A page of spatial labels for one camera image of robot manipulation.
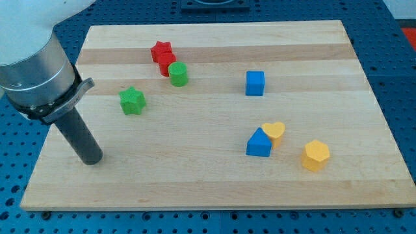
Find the red cylinder block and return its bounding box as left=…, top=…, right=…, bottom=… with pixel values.
left=158, top=52, right=176, bottom=77

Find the yellow heart block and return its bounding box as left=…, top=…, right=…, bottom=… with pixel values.
left=261, top=122, right=285, bottom=150

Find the green cylinder block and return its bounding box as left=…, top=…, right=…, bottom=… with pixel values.
left=168, top=61, right=189, bottom=87

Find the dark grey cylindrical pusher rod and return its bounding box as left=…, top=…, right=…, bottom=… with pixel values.
left=55, top=108, right=103, bottom=165

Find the green star block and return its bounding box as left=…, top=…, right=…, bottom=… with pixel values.
left=119, top=86, right=146, bottom=115

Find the blue house-shaped block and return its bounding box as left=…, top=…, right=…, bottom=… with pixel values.
left=246, top=127, right=272, bottom=157

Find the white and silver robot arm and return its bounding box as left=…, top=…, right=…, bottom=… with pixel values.
left=1, top=0, right=103, bottom=165

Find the blue cube block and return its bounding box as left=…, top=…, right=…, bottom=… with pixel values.
left=245, top=71, right=265, bottom=96

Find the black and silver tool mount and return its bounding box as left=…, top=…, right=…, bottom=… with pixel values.
left=6, top=64, right=94, bottom=125

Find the red star block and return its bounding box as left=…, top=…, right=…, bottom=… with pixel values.
left=150, top=41, right=172, bottom=62

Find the light wooden board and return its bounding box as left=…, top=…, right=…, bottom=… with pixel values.
left=21, top=20, right=415, bottom=211

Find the yellow hexagon block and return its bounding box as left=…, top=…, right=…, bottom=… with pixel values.
left=301, top=140, right=330, bottom=172

